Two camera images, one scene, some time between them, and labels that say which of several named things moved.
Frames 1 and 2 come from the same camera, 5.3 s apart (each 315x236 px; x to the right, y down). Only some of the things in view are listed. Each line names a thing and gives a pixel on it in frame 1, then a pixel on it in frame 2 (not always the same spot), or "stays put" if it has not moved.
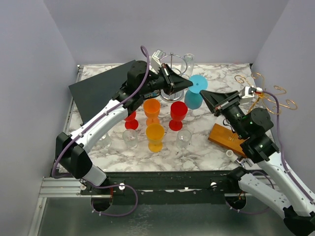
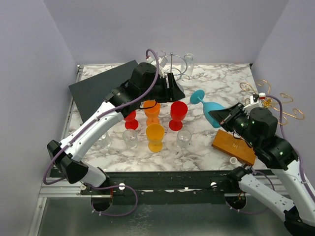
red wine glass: x=178 y=111 stays put
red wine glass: x=131 y=123 stays put
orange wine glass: x=151 y=109 stays put
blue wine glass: x=193 y=99 → x=197 y=97
